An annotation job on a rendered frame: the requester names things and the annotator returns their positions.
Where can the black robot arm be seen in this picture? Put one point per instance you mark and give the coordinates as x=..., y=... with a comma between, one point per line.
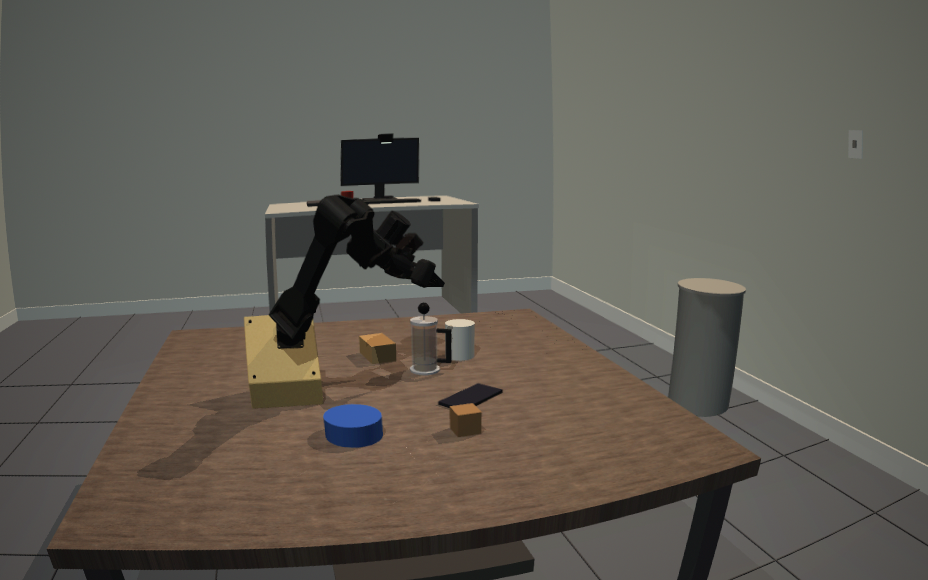
x=336, y=218

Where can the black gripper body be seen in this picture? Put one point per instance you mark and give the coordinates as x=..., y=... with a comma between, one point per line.
x=399, y=265

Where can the grey cylinder with cream top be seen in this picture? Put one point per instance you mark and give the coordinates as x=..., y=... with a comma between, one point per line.
x=462, y=338

